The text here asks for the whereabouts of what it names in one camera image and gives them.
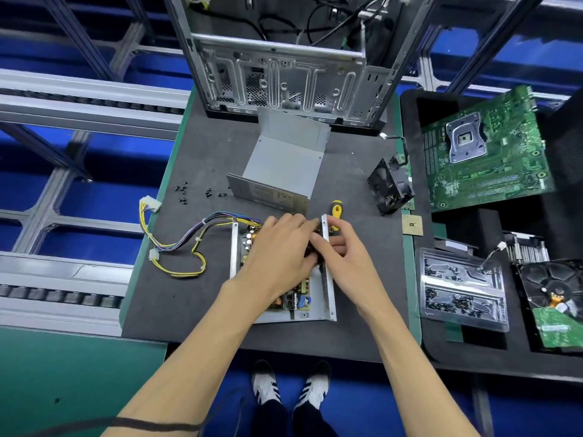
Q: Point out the person's left hand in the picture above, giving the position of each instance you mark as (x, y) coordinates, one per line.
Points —
(273, 264)

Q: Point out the person's right hand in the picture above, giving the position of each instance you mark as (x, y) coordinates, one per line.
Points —
(351, 268)

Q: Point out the power supply metal base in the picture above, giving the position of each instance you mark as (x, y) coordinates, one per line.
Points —
(329, 291)

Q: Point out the small black screws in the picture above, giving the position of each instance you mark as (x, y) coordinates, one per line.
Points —
(200, 190)

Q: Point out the person's left forearm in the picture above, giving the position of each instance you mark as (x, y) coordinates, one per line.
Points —
(191, 368)

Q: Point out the person's right forearm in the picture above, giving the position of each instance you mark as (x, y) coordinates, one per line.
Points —
(414, 377)

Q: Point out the grey power supply cover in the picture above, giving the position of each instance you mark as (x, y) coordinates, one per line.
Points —
(282, 159)

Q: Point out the person's left shoe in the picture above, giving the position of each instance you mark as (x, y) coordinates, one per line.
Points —
(265, 382)

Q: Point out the person's shoe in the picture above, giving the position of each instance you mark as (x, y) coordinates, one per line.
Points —
(265, 382)
(313, 385)

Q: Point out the person's right shoe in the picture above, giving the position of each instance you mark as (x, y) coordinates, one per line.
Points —
(313, 385)

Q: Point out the person's dark trousers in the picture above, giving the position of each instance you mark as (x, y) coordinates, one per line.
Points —
(278, 421)

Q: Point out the small square processor chip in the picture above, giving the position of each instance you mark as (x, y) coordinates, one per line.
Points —
(413, 224)

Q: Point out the black cooling fan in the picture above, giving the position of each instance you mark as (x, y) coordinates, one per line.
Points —
(389, 186)

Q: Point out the black foam work mat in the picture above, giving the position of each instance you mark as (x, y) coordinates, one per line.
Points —
(182, 305)

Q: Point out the clear plastic screw tray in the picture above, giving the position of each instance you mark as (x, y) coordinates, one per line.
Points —
(462, 291)

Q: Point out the silver heatsink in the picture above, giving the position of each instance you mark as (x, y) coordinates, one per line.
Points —
(526, 248)

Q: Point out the silver computer tower chassis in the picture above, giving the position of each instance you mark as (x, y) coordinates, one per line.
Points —
(273, 86)

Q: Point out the green motherboard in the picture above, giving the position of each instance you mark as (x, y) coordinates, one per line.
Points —
(492, 159)

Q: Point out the black hard disk drive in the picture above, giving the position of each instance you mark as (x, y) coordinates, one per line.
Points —
(551, 305)

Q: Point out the black foam parts tray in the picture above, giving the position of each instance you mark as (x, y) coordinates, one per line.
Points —
(565, 177)

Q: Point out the aluminium conveyor frame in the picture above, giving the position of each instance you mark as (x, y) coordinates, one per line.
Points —
(82, 95)

